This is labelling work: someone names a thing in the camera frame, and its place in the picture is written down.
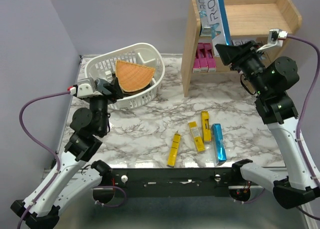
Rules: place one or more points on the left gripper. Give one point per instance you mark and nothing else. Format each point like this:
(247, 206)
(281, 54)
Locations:
(249, 61)

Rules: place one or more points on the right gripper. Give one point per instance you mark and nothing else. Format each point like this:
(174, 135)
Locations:
(110, 90)

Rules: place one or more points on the pink toothpaste box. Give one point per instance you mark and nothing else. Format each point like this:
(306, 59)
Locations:
(202, 58)
(210, 57)
(196, 64)

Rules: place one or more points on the metallic blue toothpaste box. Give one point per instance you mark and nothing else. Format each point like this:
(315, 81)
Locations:
(219, 142)
(218, 22)

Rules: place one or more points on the blue green toothpaste box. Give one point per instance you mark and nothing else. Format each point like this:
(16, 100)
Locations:
(205, 29)

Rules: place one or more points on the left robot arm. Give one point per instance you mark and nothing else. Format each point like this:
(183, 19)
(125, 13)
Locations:
(43, 207)

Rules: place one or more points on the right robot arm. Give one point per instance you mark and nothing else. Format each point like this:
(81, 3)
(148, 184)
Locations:
(158, 145)

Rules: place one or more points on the wooden two-tier shelf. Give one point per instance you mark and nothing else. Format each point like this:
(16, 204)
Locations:
(246, 19)

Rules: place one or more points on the white plastic basket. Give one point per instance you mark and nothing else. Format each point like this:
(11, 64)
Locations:
(104, 65)

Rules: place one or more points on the yellow toothpaste box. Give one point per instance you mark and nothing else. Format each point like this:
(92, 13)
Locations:
(206, 132)
(198, 142)
(173, 152)

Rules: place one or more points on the black base bar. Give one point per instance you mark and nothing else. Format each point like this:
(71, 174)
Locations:
(177, 182)

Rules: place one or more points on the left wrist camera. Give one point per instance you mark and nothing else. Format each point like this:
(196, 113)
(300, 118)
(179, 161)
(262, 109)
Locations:
(85, 88)

